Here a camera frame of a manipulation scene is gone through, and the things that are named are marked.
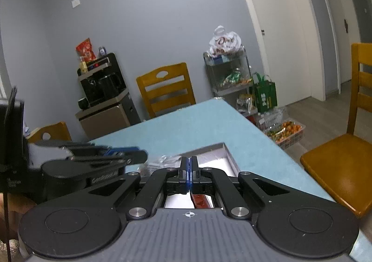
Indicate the white printed plastic bag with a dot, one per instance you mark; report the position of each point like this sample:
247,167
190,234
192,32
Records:
225,42

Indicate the clear plastic wrapper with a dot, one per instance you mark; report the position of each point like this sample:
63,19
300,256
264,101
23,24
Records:
162,163

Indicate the pile of packets on cart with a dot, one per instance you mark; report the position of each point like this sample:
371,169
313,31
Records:
234,79

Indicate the black kettle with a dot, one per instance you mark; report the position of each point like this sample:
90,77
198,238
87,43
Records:
109,85

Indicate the white shallow cardboard tray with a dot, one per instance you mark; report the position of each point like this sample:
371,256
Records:
216,160

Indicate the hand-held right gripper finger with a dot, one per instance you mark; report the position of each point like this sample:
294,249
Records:
187,176
191,176

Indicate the white wall plate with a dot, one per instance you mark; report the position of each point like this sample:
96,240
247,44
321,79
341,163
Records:
76,2

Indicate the clear plastic bags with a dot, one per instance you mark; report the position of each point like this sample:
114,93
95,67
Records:
273,118

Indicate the black cup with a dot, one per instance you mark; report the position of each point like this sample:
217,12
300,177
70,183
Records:
83,103

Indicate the red snack bag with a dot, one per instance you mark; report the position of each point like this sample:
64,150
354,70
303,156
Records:
86,50

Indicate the yellow box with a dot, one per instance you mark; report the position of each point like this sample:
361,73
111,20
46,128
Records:
83,67

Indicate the metal rack cart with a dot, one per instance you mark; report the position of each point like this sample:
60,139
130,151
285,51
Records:
215,76

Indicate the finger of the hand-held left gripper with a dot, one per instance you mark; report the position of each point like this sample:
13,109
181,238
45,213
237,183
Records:
136,157
119,151

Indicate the wooden chair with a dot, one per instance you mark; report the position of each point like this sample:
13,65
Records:
165,87
340,163
49,134

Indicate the small blue-capped bottle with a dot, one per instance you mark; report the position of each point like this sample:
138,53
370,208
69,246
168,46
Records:
102,51

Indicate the green tote bag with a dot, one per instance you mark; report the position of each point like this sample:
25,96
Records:
266,96

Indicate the black water dispenser cabinet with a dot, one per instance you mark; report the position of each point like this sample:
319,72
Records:
107,116

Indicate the red snack packet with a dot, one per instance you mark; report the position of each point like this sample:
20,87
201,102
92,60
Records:
200,201

